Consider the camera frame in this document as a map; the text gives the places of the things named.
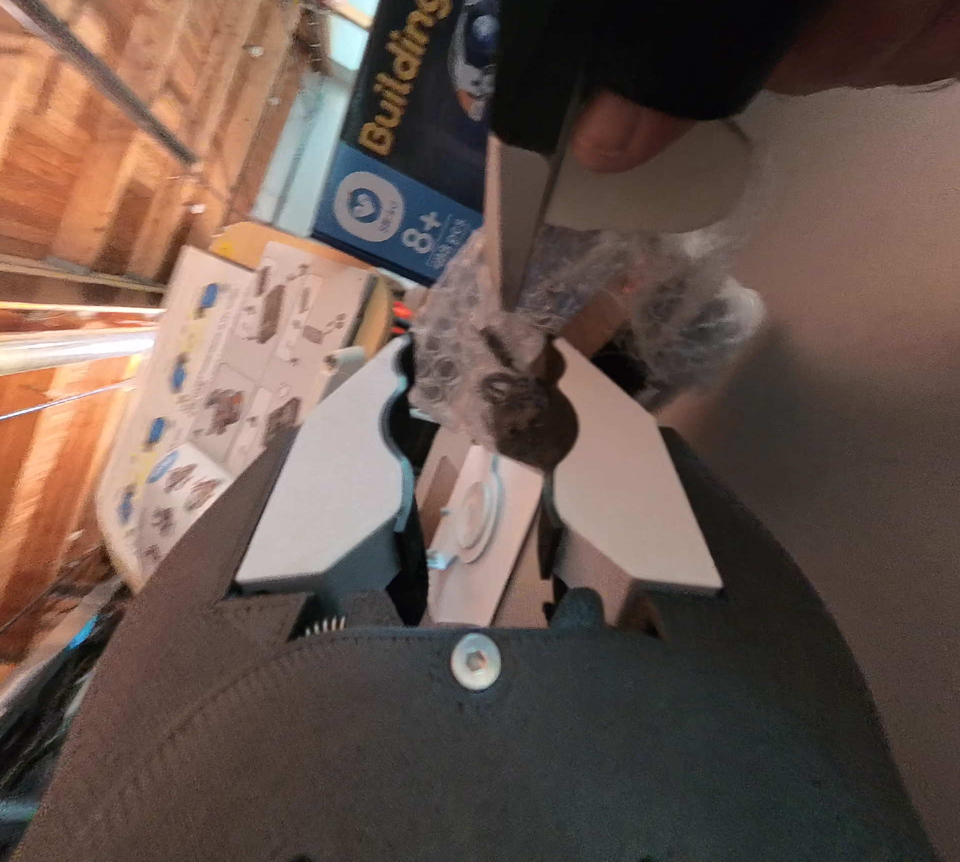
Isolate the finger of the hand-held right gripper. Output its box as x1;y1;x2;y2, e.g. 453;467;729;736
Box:
483;134;564;314

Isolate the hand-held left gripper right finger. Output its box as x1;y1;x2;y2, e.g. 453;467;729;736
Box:
540;339;725;625

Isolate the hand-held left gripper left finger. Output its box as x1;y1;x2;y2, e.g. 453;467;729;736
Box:
236;337;415;595

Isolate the clear plastic parts bag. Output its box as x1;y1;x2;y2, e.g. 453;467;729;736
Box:
408;224;768;473

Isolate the white desk stand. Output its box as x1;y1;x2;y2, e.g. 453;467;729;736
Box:
416;442;543;628

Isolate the blue cardboard kit box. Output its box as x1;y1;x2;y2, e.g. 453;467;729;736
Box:
311;0;526;287

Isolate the white instruction booklet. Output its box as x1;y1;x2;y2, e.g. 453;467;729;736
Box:
138;243;380;571

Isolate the light wooden table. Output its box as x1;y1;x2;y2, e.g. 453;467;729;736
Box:
210;220;402;342

